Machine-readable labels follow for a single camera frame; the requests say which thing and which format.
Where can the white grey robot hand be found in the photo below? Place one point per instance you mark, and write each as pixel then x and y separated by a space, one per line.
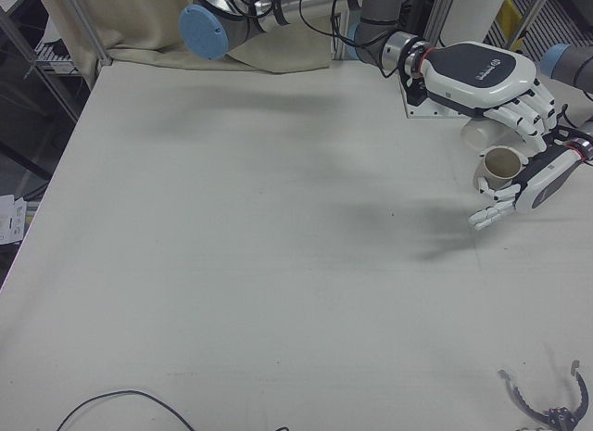
pixel 546 181
pixel 472 79

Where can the white paper cup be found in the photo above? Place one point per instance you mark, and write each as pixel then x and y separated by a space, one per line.
pixel 500 167
pixel 477 134

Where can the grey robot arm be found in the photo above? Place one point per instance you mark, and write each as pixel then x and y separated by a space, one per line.
pixel 375 28
pixel 574 69

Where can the aluminium profile upright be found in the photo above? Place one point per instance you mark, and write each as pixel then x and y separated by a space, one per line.
pixel 437 14

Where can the metal two-prong clamp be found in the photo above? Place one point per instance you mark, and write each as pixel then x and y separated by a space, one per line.
pixel 523 398

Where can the beige cloth curtain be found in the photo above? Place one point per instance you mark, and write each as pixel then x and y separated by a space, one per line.
pixel 153 28

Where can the metal shelf rack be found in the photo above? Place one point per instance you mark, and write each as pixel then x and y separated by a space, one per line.
pixel 28 65

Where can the white printed paper box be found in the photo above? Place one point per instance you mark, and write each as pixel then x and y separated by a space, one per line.
pixel 11 218

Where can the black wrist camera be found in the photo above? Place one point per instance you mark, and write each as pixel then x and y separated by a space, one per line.
pixel 415 89

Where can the white cylindrical post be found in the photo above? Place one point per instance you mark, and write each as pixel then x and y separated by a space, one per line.
pixel 468 14

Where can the aluminium corner post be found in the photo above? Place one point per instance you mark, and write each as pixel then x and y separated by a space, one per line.
pixel 90 28

